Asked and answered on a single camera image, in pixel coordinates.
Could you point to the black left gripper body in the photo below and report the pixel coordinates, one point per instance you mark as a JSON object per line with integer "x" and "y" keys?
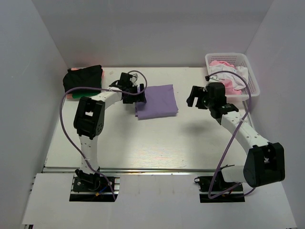
{"x": 134, "y": 98}

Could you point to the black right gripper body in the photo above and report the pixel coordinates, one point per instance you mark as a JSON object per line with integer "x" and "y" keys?
{"x": 204, "y": 102}

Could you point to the purple t-shirt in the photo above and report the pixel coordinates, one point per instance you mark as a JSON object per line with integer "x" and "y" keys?
{"x": 160, "y": 102}

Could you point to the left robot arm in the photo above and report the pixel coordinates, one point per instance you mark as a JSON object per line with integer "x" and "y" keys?
{"x": 89, "y": 118}

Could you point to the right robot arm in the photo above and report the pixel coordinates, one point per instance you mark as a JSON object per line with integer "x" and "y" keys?
{"x": 265, "y": 162}

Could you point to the pink garment in basket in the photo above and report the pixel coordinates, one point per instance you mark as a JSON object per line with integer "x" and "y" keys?
{"x": 228, "y": 86}

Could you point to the black folded t-shirt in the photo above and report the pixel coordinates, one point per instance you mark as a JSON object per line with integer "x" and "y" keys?
{"x": 83, "y": 77}

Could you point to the white garment in basket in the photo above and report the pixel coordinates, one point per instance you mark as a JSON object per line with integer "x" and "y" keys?
{"x": 237, "y": 83}

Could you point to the pink plastic laundry basket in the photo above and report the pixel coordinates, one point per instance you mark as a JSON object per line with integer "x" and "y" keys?
{"x": 236, "y": 59}

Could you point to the green folded t-shirt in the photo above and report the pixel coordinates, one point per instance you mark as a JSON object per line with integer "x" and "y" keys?
{"x": 79, "y": 95}

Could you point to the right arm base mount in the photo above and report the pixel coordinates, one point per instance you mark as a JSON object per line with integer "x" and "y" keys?
{"x": 219, "y": 185}

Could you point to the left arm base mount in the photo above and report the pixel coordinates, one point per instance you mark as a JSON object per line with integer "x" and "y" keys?
{"x": 93, "y": 188}

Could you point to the aluminium table edge rail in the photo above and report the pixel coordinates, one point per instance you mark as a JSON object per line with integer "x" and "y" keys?
{"x": 127, "y": 170}

